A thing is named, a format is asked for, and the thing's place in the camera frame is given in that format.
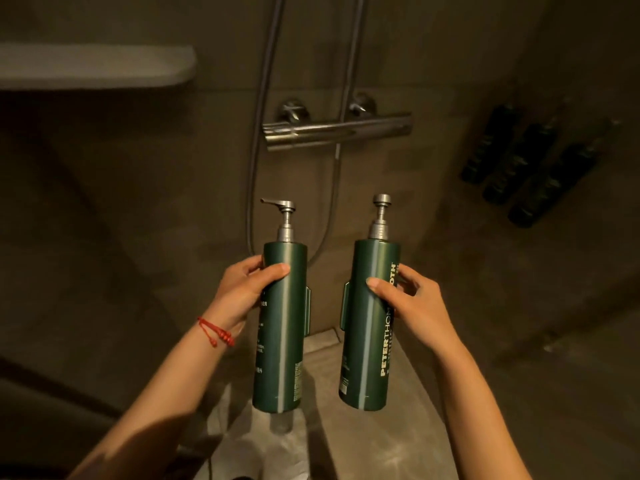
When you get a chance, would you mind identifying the person's right hand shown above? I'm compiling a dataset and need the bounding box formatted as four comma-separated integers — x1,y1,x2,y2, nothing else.
366,264,465,353

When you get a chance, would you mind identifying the person's left hand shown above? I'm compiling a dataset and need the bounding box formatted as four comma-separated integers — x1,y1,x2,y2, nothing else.
200,255,292,341

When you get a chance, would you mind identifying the green pump bottle large lettering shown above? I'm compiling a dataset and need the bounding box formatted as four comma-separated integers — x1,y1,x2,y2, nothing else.
338,194,402,411

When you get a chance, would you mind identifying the green pump bottle small lettering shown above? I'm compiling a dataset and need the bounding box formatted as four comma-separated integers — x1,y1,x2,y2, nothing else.
251,197,312,414

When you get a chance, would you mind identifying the person's right forearm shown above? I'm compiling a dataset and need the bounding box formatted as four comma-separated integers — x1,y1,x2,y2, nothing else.
429,334,532,480

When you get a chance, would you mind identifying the person's left forearm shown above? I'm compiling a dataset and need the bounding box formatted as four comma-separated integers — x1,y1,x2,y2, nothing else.
67,317,246,480

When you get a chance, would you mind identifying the grey stone bench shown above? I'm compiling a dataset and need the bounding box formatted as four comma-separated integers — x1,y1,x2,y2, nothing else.
299,329,459,480

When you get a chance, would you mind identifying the chrome shower mixer valve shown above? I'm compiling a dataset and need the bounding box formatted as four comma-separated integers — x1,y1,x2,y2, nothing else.
262,95,414,153

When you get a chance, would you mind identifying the chrome shower riser pipe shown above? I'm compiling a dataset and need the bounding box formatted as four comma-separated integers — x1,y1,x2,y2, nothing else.
341,0,372,120

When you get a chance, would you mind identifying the red string bracelet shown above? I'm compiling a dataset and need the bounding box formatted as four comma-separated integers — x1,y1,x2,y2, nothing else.
197,317,236,348

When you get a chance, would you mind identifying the chrome shower hose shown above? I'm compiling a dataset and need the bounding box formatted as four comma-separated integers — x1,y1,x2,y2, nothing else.
245,0,345,268

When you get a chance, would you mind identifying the dark wall-mounted bottle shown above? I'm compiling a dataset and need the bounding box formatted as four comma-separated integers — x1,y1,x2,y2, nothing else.
507,120,622,229
482,119,562,206
459,103,519,185

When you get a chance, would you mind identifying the grey wall shelf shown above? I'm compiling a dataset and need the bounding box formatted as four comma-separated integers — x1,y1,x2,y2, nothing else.
0,42,199,91

